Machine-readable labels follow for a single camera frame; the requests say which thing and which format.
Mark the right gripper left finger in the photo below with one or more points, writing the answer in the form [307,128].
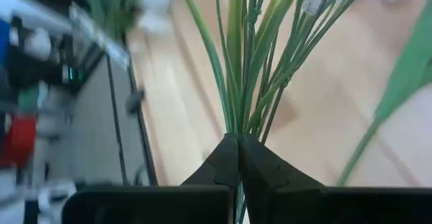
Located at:
[222,170]

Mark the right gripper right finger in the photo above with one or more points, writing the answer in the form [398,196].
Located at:
[260,170]

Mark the white small blossom spray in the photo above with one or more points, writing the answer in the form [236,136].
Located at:
[236,65]

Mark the black aluminium table frame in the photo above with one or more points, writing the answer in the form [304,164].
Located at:
[135,101]

